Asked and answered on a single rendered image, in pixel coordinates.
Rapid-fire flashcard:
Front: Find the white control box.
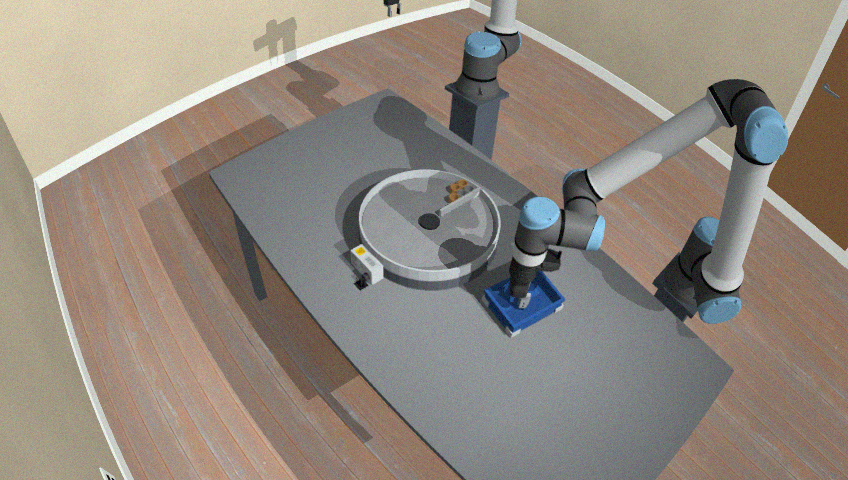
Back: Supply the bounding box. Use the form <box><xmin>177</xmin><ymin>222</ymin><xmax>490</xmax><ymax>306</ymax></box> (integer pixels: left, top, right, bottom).
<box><xmin>349</xmin><ymin>243</ymin><xmax>386</xmax><ymax>293</ymax></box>

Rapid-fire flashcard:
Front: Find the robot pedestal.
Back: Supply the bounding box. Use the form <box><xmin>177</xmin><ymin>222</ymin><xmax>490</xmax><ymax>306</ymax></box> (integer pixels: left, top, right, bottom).
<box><xmin>652</xmin><ymin>254</ymin><xmax>704</xmax><ymax>323</ymax></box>
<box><xmin>445</xmin><ymin>80</ymin><xmax>510</xmax><ymax>160</ymax></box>

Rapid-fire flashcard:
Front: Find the grey table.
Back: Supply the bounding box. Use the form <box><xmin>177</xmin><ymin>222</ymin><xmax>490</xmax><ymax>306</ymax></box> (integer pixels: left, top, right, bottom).
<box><xmin>209</xmin><ymin>87</ymin><xmax>735</xmax><ymax>480</ymax></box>

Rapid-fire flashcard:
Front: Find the white door frame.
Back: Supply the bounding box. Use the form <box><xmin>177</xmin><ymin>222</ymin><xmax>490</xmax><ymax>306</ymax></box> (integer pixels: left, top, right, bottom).
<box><xmin>757</xmin><ymin>0</ymin><xmax>848</xmax><ymax>187</ymax></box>

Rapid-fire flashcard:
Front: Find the brown door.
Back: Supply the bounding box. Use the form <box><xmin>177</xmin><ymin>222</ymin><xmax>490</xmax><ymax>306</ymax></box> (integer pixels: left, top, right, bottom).
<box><xmin>765</xmin><ymin>21</ymin><xmax>848</xmax><ymax>231</ymax></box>

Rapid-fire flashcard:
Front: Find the blue crate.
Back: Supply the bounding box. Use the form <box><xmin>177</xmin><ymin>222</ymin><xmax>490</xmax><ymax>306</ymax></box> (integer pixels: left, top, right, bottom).
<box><xmin>483</xmin><ymin>264</ymin><xmax>566</xmax><ymax>333</ymax></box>

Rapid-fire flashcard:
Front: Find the grey turntable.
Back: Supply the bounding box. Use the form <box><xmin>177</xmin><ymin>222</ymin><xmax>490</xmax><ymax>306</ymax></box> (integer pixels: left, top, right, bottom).
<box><xmin>358</xmin><ymin>168</ymin><xmax>501</xmax><ymax>283</ymax></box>

